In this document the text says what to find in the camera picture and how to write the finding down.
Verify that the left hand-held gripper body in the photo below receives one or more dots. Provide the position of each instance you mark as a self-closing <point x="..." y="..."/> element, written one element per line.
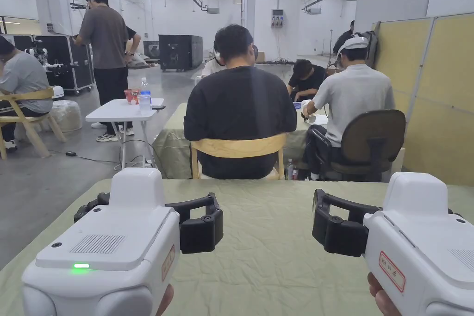
<point x="111" y="234"/>

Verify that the person's left hand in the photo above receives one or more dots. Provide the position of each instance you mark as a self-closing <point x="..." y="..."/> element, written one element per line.
<point x="166" y="301"/>

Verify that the clear plastic bottle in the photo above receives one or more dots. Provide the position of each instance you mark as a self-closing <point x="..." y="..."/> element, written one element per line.
<point x="295" y="174"/>
<point x="290" y="169"/>

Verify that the white robot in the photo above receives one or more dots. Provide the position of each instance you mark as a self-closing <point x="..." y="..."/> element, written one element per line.
<point x="56" y="92"/>

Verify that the grey socket box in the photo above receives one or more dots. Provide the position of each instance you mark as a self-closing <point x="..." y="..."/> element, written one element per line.
<point x="277" y="18"/>

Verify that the person's right hand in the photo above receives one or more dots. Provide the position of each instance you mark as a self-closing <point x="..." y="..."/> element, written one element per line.
<point x="381" y="301"/>

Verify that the black flight case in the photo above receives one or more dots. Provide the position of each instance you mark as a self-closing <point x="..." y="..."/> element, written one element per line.
<point x="77" y="64"/>

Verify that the black wheeled case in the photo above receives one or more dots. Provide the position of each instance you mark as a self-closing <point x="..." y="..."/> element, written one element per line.
<point x="179" y="51"/>

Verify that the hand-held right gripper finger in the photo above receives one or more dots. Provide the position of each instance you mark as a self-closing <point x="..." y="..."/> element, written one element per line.
<point x="339" y="234"/>
<point x="457" y="216"/>

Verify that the bed with pale green sheet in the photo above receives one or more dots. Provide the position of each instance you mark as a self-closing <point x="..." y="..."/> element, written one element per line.
<point x="266" y="256"/>

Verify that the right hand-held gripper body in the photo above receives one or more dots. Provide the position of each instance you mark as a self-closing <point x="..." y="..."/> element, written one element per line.
<point x="422" y="242"/>

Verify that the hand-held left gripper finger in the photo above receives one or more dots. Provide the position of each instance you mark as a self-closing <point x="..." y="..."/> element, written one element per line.
<point x="90" y="205"/>
<point x="202" y="232"/>

